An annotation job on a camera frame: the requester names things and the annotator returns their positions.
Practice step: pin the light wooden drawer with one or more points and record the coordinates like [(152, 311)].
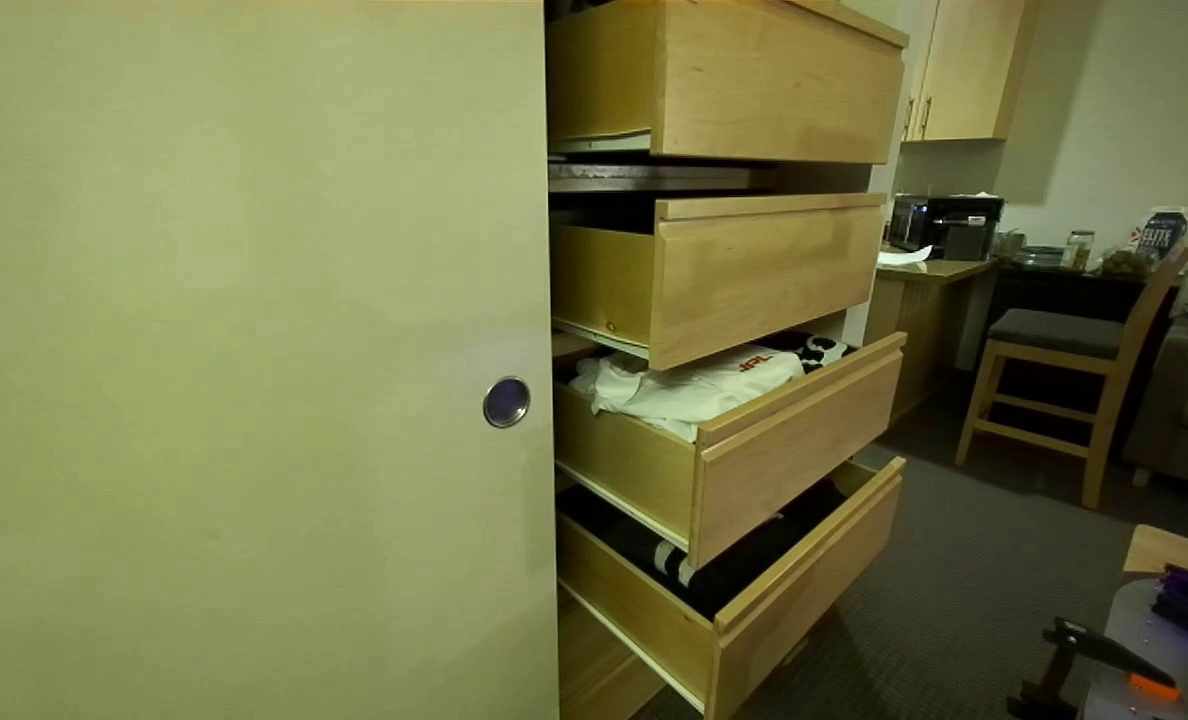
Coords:
[(765, 273), (765, 84), (792, 444), (807, 586)]

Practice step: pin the white folded clothing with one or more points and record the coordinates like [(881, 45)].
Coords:
[(686, 385)]

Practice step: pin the black folded clothing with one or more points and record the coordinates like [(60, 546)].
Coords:
[(696, 554)]

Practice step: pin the black garment with white print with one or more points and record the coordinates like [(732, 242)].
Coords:
[(820, 351)]

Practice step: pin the wooden desk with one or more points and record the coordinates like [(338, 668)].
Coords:
[(924, 335)]

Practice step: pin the white sliding wardrobe door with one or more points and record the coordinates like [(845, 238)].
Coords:
[(219, 360)]

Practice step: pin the black printer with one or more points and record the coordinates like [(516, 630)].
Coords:
[(947, 226)]

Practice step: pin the wooden chair grey cushion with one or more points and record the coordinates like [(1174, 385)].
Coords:
[(1075, 335)]

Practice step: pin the black side table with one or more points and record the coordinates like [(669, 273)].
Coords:
[(1075, 284)]

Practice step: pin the small glass jar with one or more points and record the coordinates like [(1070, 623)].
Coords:
[(1082, 244)]

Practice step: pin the wooden robot table board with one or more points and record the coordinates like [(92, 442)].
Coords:
[(1174, 546)]

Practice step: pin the wooden drawer chest frame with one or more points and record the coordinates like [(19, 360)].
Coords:
[(644, 177)]

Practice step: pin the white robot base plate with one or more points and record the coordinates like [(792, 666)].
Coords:
[(1138, 625)]

